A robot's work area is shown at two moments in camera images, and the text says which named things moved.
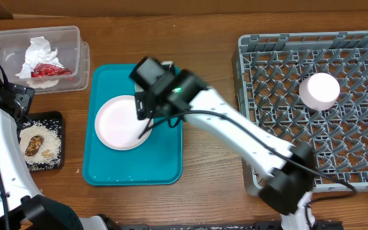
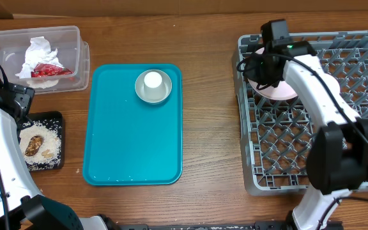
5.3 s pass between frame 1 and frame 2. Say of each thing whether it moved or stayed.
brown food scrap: stayed
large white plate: moved
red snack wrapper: stayed
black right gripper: moved
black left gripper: stayed
